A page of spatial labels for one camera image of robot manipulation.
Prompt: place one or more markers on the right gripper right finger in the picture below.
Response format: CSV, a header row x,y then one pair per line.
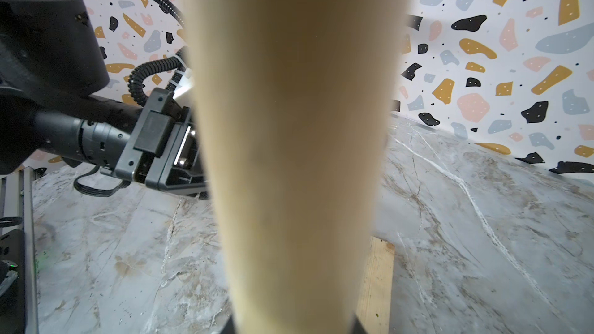
x,y
358,327

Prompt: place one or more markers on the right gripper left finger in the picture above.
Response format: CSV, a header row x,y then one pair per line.
x,y
229,327

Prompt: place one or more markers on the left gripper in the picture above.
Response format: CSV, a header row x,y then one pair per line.
x,y
163,151

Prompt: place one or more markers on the wooden block with nails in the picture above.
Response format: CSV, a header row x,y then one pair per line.
x,y
374,303

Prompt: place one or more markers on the wooden handle claw hammer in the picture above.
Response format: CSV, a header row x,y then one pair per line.
x,y
292,99

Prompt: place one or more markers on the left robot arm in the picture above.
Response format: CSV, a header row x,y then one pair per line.
x,y
51,71

